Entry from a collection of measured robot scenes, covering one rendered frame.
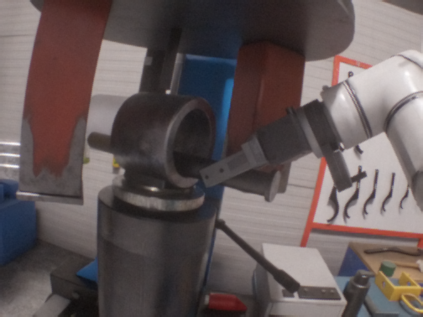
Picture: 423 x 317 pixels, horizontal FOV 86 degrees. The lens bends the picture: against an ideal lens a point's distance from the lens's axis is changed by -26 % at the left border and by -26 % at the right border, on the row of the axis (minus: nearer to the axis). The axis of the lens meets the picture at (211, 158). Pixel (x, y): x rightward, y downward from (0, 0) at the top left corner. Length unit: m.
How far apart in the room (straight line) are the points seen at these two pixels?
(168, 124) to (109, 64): 2.41
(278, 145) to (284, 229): 2.34
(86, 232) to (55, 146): 2.69
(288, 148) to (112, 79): 2.48
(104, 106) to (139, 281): 1.07
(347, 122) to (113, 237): 0.37
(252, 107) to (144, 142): 0.20
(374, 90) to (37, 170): 0.47
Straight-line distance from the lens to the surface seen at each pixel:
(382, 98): 0.36
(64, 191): 0.45
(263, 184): 0.41
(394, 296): 1.26
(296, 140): 0.34
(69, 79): 0.43
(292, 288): 0.55
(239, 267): 2.80
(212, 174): 0.40
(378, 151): 2.77
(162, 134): 0.41
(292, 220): 2.65
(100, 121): 1.41
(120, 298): 0.52
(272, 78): 0.53
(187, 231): 0.44
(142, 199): 0.44
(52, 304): 0.98
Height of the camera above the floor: 1.62
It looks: 8 degrees down
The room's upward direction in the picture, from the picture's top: 9 degrees clockwise
